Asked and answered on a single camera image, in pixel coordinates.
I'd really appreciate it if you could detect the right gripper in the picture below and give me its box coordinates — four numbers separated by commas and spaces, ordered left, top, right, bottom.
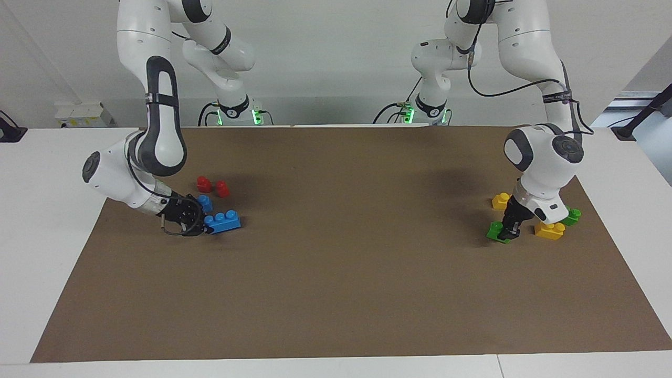
161, 193, 214, 237

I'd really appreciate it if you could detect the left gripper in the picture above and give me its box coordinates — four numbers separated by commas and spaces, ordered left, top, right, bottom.
503, 196, 534, 224

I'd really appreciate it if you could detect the long blue toy block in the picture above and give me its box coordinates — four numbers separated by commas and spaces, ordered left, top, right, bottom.
203, 209, 242, 235

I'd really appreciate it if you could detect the large yellow toy block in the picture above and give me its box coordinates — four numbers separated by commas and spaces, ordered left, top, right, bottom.
534, 222, 566, 241

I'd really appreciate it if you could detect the black stand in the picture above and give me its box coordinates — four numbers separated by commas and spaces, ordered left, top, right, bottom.
611, 83, 672, 141
0, 110, 28, 143

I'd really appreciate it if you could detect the white box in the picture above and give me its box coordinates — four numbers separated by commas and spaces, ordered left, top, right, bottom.
55, 101, 115, 129

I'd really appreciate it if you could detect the black cable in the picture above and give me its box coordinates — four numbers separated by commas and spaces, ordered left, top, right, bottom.
466, 21, 595, 136
372, 77, 424, 125
197, 102, 221, 127
160, 214, 206, 237

